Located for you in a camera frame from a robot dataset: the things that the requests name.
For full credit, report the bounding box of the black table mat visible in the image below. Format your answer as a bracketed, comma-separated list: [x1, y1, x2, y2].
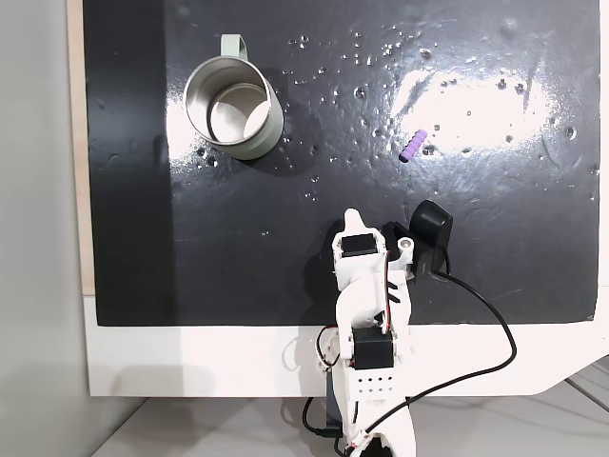
[81, 0, 601, 328]

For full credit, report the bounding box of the black oval camera box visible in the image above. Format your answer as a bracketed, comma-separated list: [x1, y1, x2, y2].
[408, 199, 455, 270]

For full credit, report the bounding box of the purple ribbed pen grip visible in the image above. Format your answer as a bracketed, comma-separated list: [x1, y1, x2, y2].
[399, 129, 428, 165]

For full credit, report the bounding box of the steel mug with green outside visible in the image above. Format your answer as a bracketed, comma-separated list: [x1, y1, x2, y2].
[183, 32, 285, 162]

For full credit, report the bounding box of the pale wooden board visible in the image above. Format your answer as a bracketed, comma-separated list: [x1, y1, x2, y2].
[65, 0, 97, 297]

